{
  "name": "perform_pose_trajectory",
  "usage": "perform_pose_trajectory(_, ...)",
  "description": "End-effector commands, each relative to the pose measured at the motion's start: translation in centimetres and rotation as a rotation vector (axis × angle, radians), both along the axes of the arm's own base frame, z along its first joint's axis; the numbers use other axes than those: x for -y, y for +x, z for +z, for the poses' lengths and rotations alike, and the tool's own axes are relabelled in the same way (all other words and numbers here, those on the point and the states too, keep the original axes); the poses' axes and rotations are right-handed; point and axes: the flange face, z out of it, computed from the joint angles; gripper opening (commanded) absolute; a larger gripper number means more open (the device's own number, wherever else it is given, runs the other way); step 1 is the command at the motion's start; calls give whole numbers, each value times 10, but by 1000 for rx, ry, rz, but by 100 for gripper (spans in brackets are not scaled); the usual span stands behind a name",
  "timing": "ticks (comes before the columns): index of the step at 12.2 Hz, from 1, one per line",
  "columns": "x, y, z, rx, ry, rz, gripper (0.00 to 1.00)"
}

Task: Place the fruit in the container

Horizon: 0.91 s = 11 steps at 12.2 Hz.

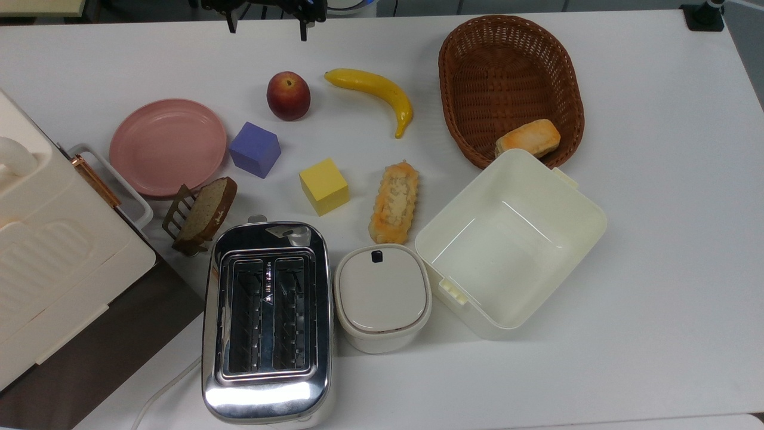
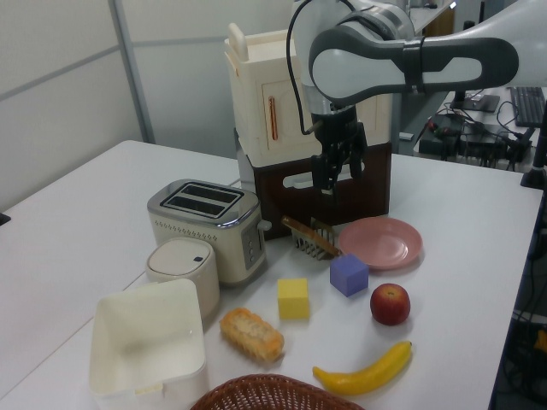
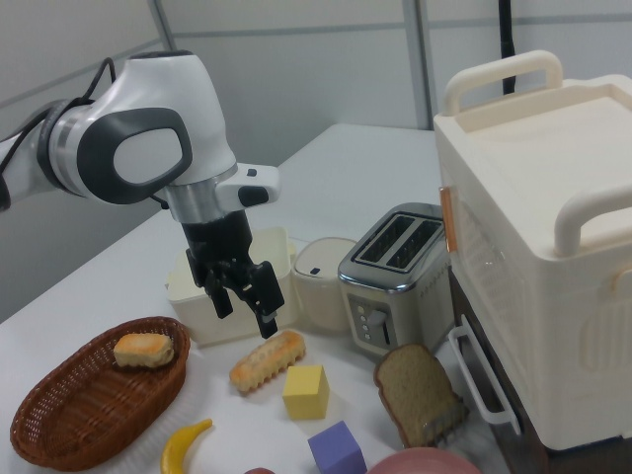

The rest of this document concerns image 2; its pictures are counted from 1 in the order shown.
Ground yellow foam cube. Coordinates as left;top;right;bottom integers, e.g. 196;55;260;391
277;278;311;320

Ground brown drawer box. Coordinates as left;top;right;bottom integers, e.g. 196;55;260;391
251;140;393;241

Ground cream toy cabinet with handles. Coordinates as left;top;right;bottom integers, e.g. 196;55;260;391
223;22;392;166

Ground yellow banana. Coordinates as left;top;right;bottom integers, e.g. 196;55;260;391
312;340;414;396

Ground black clamp mount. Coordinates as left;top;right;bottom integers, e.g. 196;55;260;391
520;123;547;191

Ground purple foam cube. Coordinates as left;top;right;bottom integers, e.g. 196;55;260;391
329;253;370;299

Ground white square plastic container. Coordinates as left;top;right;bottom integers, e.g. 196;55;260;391
88;278;209;410

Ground brown wicker basket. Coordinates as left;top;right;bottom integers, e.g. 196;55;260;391
189;373;364;410

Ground red apple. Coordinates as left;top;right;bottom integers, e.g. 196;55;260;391
369;283;411;326

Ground cream and chrome toaster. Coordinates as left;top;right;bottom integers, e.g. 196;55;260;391
146;178;273;288

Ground black keyboard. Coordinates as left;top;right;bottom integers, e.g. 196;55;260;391
509;86;547;127

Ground tangle of cables and electronics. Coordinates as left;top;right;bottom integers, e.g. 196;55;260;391
421;108;538;172

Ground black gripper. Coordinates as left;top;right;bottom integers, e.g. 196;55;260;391
310;106;368;191

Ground metal toast rack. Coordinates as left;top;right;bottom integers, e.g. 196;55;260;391
291;217;343;261

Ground long toy bread loaf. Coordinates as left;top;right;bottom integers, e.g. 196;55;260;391
219;307;285;363

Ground wooden office cabinet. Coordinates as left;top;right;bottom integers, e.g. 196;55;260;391
416;4;456;38

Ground pink plastic plate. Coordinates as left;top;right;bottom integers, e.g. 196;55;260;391
338;217;424;272

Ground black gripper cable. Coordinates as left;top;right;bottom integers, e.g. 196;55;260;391
286;3;320;135

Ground black monitor stand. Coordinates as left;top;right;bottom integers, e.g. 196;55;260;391
449;88;501;114

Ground small white lidded bin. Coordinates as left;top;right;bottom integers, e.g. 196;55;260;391
144;237;221;321

